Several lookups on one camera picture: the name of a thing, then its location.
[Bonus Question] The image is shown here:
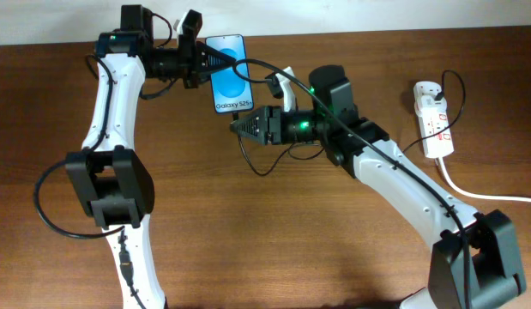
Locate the black USB charging cable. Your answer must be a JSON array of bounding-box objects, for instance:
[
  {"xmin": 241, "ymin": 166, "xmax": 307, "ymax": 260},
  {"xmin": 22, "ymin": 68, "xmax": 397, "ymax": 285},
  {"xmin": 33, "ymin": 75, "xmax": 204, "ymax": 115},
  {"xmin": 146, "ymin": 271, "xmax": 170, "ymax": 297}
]
[{"xmin": 232, "ymin": 70, "xmax": 467, "ymax": 177}]

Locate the white power strip cord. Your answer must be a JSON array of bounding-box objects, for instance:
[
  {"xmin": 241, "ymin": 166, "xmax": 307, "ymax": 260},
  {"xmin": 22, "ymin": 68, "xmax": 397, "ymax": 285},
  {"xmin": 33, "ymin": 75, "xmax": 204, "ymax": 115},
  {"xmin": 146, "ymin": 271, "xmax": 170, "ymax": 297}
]
[{"xmin": 436, "ymin": 156, "xmax": 531, "ymax": 204}]

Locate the blue screen smartphone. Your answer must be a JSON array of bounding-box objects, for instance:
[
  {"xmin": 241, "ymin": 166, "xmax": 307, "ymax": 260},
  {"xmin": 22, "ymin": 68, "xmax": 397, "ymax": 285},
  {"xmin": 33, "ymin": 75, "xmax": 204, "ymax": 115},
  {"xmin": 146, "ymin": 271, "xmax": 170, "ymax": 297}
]
[{"xmin": 205, "ymin": 34, "xmax": 254, "ymax": 114}]

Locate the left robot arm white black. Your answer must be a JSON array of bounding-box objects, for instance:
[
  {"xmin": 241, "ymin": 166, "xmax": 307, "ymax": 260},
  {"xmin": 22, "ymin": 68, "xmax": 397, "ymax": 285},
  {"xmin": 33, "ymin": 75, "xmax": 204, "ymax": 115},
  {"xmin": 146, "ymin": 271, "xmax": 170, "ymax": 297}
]
[{"xmin": 66, "ymin": 5, "xmax": 234, "ymax": 308}]

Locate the white USB charger plug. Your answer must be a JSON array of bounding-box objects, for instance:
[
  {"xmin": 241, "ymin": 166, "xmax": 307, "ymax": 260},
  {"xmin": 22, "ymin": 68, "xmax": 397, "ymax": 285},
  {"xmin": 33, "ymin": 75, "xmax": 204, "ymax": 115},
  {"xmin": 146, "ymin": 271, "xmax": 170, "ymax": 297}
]
[{"xmin": 414, "ymin": 95, "xmax": 447, "ymax": 117}]

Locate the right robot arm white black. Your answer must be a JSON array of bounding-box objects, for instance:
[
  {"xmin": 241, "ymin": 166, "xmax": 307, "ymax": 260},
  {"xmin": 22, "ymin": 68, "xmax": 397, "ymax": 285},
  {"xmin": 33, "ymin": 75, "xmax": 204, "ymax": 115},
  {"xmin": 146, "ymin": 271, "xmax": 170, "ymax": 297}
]
[{"xmin": 230, "ymin": 65, "xmax": 527, "ymax": 309}]

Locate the white power strip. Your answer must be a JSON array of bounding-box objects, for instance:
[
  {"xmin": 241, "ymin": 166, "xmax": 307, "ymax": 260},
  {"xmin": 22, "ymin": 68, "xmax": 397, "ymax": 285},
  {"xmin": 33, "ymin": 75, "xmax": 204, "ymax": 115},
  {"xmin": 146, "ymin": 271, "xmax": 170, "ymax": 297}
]
[{"xmin": 413, "ymin": 81, "xmax": 454, "ymax": 159}]

